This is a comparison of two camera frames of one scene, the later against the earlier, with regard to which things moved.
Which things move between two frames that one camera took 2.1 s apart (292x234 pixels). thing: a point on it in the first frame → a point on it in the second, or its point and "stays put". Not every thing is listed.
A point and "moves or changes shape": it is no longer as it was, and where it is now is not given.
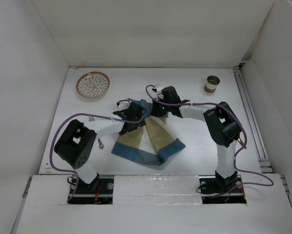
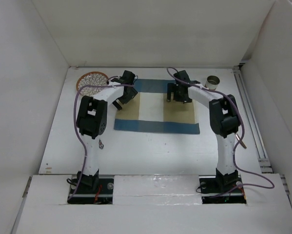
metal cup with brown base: (211, 83) stays put
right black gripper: (156, 111) → (173, 87)
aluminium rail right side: (264, 162) stays put
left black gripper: (135, 126) → (131, 95)
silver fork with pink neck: (101, 145) stays put
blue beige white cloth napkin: (127, 144) moves or changes shape
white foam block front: (156, 189) stays put
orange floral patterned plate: (92, 84) stays put
